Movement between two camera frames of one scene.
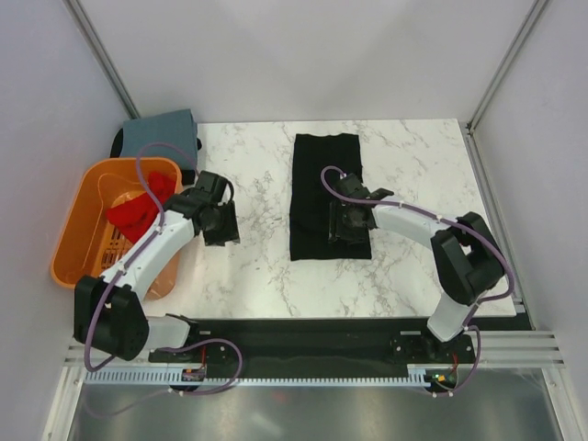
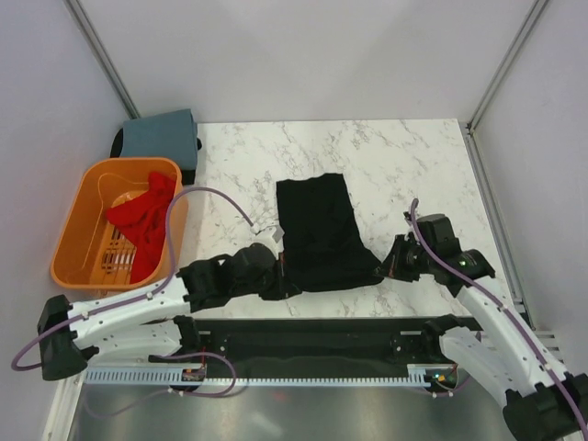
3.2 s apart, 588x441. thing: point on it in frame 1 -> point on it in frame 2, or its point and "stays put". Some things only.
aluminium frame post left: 103,58 stays put
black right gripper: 336,228 -> 392,265
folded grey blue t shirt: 172,136 stays put
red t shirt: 132,216 stays put
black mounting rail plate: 250,346 stays put
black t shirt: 310,197 -> 320,236
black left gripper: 231,232 -> 281,290
